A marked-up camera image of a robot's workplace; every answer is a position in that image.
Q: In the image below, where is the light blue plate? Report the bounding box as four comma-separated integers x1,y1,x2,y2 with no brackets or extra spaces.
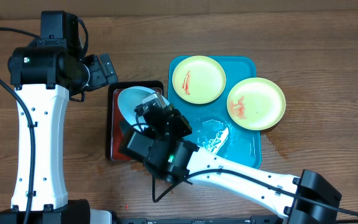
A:
117,86,155,124

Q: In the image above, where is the yellow plate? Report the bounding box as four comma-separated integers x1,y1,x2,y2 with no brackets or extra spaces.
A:
226,77,287,131
172,55,226,105

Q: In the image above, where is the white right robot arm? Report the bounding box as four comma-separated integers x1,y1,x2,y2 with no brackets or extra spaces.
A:
121,91,341,223

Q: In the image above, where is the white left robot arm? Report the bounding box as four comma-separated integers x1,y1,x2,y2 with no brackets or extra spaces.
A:
0,47,117,223

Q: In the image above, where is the blue plastic tray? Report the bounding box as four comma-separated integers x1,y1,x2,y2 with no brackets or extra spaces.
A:
167,55,262,169

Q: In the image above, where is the black rectangular wash basin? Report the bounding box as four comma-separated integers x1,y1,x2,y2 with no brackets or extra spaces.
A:
105,80,164,161

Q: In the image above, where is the cardboard backdrop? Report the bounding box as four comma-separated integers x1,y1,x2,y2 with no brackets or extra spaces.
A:
0,0,358,20

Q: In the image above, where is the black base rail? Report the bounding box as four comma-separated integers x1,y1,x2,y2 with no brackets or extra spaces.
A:
112,215,286,224

